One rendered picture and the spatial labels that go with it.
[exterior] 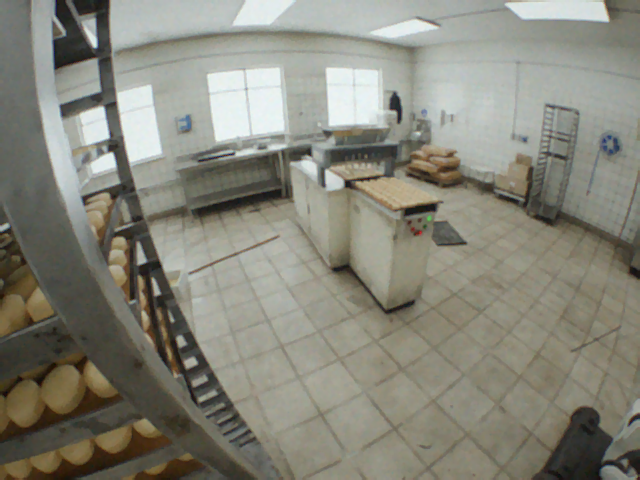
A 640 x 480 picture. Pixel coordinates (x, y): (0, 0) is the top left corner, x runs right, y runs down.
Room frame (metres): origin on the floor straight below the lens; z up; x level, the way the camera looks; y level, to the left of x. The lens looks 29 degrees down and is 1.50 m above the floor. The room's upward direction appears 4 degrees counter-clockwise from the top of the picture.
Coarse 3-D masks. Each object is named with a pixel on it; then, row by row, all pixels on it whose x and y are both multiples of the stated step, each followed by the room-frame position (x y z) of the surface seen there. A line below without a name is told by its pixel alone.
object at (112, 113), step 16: (96, 32) 0.43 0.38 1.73; (112, 48) 0.46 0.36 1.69; (112, 64) 0.44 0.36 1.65; (112, 80) 0.44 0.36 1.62; (112, 112) 0.44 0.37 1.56; (112, 128) 0.43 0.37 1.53; (128, 160) 0.44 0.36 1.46; (128, 176) 0.44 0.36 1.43; (128, 208) 0.43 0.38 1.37; (144, 240) 0.43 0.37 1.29; (160, 288) 0.43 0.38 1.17; (192, 336) 0.44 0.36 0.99
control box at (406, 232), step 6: (408, 216) 1.45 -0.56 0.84; (414, 216) 1.45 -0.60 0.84; (420, 216) 1.45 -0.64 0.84; (426, 216) 1.46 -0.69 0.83; (432, 216) 1.48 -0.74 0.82; (402, 222) 1.43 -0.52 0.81; (414, 222) 1.43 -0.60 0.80; (420, 222) 1.45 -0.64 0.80; (426, 222) 1.46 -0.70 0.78; (402, 228) 1.42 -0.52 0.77; (408, 228) 1.42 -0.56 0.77; (420, 228) 1.45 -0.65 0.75; (426, 228) 1.47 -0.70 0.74; (402, 234) 1.42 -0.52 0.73; (408, 234) 1.42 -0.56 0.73; (414, 234) 1.43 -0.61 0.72
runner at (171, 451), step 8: (216, 424) 0.11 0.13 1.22; (160, 448) 0.06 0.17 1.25; (168, 448) 0.07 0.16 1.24; (176, 448) 0.07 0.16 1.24; (144, 456) 0.05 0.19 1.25; (152, 456) 0.05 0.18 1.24; (160, 456) 0.06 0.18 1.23; (168, 456) 0.06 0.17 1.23; (176, 456) 0.06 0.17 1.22; (120, 464) 0.03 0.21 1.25; (128, 464) 0.04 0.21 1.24; (136, 464) 0.04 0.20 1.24; (144, 464) 0.04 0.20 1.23; (152, 464) 0.05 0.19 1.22; (160, 464) 0.05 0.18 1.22; (96, 472) 0.01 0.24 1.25; (104, 472) 0.02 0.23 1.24; (112, 472) 0.02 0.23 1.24; (120, 472) 0.03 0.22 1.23; (128, 472) 0.03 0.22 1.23; (136, 472) 0.03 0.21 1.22
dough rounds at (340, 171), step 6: (330, 168) 2.46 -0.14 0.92; (336, 168) 2.44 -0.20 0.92; (342, 168) 2.46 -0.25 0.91; (348, 168) 2.41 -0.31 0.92; (354, 168) 2.41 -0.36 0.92; (360, 168) 2.39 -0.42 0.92; (366, 168) 2.40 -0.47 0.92; (336, 174) 2.29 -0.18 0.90; (342, 174) 2.20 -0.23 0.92; (348, 174) 2.21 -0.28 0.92; (354, 174) 2.19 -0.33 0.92; (360, 174) 2.18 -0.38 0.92; (366, 174) 2.17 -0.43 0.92; (372, 174) 2.17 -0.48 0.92; (378, 174) 2.19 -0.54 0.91
